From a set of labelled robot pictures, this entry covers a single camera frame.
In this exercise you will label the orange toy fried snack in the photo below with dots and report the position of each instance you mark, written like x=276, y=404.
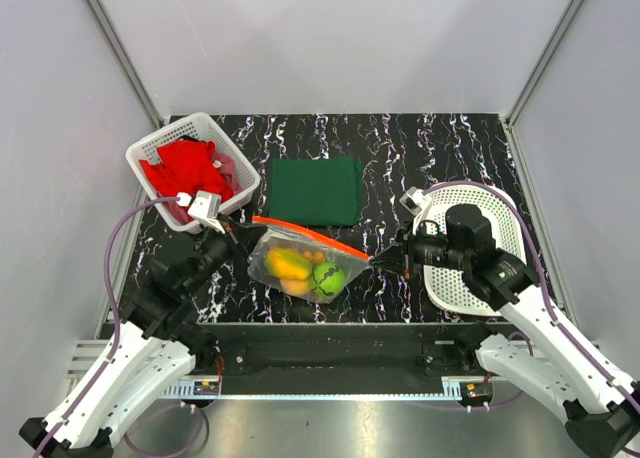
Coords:
x=316, y=257

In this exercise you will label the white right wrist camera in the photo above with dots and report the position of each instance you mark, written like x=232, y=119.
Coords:
x=418, y=203

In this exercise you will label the orange toy peach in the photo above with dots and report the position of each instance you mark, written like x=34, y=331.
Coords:
x=296, y=288

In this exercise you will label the white laundry basket left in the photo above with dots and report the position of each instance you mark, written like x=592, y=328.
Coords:
x=202, y=127

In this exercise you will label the yellow green toy mango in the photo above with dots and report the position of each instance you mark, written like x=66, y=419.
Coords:
x=287, y=264

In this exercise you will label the right aluminium frame post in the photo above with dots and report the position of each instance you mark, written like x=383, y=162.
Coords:
x=564, y=25

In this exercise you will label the aluminium front rail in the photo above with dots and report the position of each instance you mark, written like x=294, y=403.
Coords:
x=243, y=379

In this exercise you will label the left aluminium frame post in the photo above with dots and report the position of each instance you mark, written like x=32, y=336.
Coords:
x=100, y=16

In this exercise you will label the folded green cloth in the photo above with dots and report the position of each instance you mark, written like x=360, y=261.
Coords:
x=317, y=193

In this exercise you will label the aluminium frame post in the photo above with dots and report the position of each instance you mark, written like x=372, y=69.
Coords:
x=100, y=16
x=564, y=25

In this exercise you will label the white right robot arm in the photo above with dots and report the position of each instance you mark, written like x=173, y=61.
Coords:
x=596, y=401

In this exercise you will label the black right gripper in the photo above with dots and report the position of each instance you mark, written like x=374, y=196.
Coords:
x=391, y=259

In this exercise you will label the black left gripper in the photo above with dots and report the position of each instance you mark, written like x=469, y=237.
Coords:
x=247, y=236

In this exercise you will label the clear zip top bag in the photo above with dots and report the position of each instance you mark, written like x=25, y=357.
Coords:
x=286, y=235

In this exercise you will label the white perforated tray basket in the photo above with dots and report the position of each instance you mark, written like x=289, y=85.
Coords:
x=445, y=288

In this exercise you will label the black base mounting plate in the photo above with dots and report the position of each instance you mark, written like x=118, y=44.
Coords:
x=349, y=345

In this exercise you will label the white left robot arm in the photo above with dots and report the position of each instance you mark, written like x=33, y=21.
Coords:
x=156, y=341

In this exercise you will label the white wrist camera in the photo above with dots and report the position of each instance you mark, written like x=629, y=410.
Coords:
x=203, y=208
x=418, y=203

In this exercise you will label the red cloth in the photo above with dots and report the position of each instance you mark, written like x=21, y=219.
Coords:
x=187, y=170

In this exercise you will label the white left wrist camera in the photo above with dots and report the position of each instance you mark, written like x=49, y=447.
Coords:
x=203, y=208

